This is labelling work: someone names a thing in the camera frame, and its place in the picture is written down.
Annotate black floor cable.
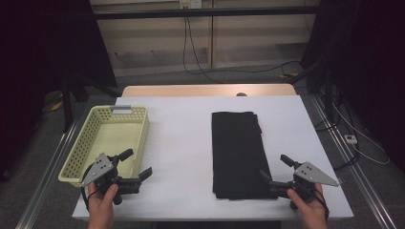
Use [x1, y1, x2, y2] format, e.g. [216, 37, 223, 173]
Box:
[314, 120, 361, 172]

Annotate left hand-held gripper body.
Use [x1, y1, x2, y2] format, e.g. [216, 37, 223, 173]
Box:
[81, 153, 141, 206]

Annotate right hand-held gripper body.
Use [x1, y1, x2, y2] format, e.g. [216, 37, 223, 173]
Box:
[268, 160, 340, 203]

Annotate black metal stand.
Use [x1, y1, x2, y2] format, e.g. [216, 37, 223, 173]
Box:
[60, 73, 122, 134]
[299, 56, 339, 124]

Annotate right hand-held gripper black cable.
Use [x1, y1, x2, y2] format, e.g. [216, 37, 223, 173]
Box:
[313, 185, 330, 221]

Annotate aluminium floor rail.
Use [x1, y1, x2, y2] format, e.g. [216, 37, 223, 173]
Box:
[309, 94, 399, 229]
[15, 117, 82, 229]

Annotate person's left hand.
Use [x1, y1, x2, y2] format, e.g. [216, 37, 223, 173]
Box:
[87, 182, 120, 222]

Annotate white wall socket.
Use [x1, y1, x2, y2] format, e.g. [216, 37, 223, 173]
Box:
[179, 0, 203, 10]

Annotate white floor cable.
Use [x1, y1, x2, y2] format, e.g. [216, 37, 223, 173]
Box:
[330, 103, 392, 166]

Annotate black wall cable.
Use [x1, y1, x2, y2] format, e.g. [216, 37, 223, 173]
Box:
[181, 16, 302, 76]
[186, 16, 224, 85]

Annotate person's right hand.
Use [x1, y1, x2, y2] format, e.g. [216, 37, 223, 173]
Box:
[287, 183, 330, 222]

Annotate black horizontal bar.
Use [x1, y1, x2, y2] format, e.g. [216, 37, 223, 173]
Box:
[94, 5, 319, 21]

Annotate dark curtain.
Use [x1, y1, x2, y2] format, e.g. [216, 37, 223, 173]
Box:
[300, 0, 405, 174]
[0, 0, 117, 183]

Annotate pale yellow plastic basket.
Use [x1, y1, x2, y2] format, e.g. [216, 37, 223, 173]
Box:
[57, 104, 151, 189]

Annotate black cloth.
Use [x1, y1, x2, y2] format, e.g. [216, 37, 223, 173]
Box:
[211, 111, 279, 200]

